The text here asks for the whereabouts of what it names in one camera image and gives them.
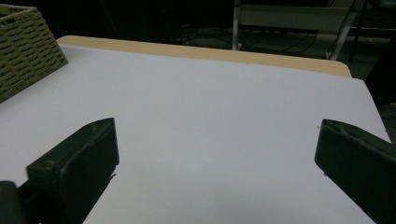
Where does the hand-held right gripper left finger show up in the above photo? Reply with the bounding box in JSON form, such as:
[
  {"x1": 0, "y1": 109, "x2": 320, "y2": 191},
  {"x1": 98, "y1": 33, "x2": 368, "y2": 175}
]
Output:
[{"x1": 18, "y1": 117, "x2": 120, "y2": 224}]

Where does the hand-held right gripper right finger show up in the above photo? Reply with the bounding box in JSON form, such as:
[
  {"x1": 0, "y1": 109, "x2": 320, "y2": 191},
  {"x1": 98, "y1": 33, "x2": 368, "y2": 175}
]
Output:
[{"x1": 314, "y1": 119, "x2": 396, "y2": 224}]

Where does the white table mat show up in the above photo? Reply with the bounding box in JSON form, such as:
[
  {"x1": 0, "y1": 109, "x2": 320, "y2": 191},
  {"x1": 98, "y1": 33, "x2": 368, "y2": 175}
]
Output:
[{"x1": 0, "y1": 44, "x2": 392, "y2": 224}]

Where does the woven green basket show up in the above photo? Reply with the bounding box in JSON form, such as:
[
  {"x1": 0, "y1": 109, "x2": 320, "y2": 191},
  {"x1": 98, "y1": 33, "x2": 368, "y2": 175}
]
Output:
[{"x1": 0, "y1": 5, "x2": 69, "y2": 104}]

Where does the white metal frame stand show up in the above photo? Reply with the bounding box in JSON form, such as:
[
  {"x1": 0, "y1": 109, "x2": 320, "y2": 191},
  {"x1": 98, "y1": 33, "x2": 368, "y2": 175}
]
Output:
[{"x1": 232, "y1": 0, "x2": 396, "y2": 62}]

